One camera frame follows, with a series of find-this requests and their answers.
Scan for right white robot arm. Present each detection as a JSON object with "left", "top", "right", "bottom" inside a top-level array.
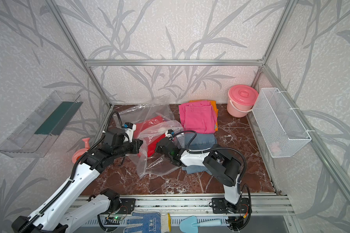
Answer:
[{"left": 155, "top": 130, "right": 247, "bottom": 214}]

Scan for light blue toy shovel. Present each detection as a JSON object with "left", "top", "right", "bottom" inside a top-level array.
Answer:
[{"left": 179, "top": 216, "right": 223, "bottom": 233}]

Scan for black mounting plate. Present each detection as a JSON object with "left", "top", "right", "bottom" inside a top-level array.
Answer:
[
  {"left": 114, "top": 198, "right": 136, "bottom": 215},
  {"left": 211, "top": 198, "right": 252, "bottom": 215}
]

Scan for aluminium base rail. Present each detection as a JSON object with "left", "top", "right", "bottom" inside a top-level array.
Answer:
[{"left": 46, "top": 193, "right": 295, "bottom": 219}]

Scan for white wire mesh basket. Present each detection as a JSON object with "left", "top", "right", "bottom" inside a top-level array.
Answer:
[{"left": 252, "top": 87, "right": 312, "bottom": 158}]

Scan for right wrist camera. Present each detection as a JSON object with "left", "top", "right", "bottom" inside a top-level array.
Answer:
[{"left": 165, "top": 129, "right": 175, "bottom": 140}]

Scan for blue dotted work glove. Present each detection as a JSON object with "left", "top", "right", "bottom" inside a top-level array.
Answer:
[{"left": 123, "top": 211, "right": 171, "bottom": 233}]

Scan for pink watering can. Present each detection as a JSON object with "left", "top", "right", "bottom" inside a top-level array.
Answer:
[{"left": 72, "top": 138, "right": 90, "bottom": 164}]

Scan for pink lidded bucket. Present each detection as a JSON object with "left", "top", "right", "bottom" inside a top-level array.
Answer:
[{"left": 227, "top": 84, "right": 259, "bottom": 118}]

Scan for clear plastic vacuum bag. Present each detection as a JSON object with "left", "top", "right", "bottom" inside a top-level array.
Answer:
[{"left": 115, "top": 95, "right": 183, "bottom": 179}]

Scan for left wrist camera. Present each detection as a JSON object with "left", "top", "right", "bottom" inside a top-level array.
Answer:
[{"left": 122, "top": 122, "right": 136, "bottom": 142}]

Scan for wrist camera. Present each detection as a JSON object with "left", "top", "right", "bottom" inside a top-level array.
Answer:
[
  {"left": 165, "top": 129, "right": 175, "bottom": 140},
  {"left": 122, "top": 122, "right": 136, "bottom": 142}
]

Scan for orange trousers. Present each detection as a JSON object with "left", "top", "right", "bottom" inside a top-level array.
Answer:
[{"left": 189, "top": 100, "right": 218, "bottom": 131}]

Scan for pink garment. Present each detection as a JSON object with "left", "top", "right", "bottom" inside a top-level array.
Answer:
[{"left": 178, "top": 101, "right": 216, "bottom": 134}]

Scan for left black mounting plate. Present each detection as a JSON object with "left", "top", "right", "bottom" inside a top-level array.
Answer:
[{"left": 114, "top": 198, "right": 136, "bottom": 215}]

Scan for clear plastic wall shelf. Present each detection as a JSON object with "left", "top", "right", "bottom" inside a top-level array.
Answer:
[{"left": 0, "top": 91, "right": 83, "bottom": 158}]

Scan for blue towel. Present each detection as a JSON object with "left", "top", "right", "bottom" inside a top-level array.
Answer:
[{"left": 182, "top": 134, "right": 217, "bottom": 175}]

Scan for red garment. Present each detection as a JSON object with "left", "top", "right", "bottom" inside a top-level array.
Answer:
[{"left": 134, "top": 116, "right": 165, "bottom": 158}]

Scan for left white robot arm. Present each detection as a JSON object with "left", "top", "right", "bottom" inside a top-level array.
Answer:
[{"left": 12, "top": 119, "right": 143, "bottom": 233}]

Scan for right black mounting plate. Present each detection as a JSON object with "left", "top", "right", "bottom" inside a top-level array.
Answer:
[{"left": 211, "top": 198, "right": 252, "bottom": 215}]

